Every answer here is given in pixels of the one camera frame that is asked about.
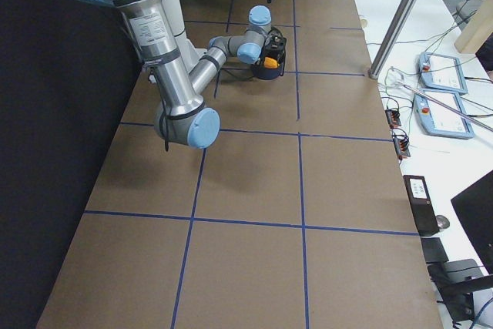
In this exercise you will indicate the yellow toy corn cob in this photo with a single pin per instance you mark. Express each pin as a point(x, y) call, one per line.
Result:
point(270, 63)

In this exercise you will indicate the dark blue saucepan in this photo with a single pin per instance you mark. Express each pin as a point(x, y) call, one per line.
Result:
point(260, 72)

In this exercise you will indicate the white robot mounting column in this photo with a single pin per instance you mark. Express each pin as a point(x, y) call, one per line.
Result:
point(190, 54)

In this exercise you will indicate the long metal reacher tool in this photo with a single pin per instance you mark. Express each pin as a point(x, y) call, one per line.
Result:
point(399, 83)

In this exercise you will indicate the far orange connector board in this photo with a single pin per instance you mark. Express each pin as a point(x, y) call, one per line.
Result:
point(393, 117)

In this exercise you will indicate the orange connector board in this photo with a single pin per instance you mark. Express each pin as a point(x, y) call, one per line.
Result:
point(393, 117)
point(401, 143)

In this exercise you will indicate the near orange connector board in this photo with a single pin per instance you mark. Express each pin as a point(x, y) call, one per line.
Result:
point(401, 143)

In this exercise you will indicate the far blue teach pendant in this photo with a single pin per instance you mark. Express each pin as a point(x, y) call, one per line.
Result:
point(442, 72)

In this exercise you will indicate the blue teach pendant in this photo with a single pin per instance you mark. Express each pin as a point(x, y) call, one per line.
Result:
point(442, 72)
point(436, 120)

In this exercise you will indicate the brown paper table cover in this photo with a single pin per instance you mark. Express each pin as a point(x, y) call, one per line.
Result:
point(296, 217)

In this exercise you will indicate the near blue teach pendant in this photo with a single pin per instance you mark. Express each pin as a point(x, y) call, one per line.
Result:
point(436, 120)

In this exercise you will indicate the black power box white label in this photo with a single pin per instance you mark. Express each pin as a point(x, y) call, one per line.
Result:
point(421, 206)

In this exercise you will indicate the black monitor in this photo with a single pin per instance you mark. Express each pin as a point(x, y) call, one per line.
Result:
point(473, 207)

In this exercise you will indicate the black monitor stand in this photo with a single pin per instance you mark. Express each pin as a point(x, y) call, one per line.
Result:
point(465, 290)

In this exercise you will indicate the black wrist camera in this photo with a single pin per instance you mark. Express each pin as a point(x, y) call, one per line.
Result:
point(275, 33)

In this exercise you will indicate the aluminium frame post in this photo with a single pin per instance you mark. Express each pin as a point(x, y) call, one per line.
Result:
point(390, 38)

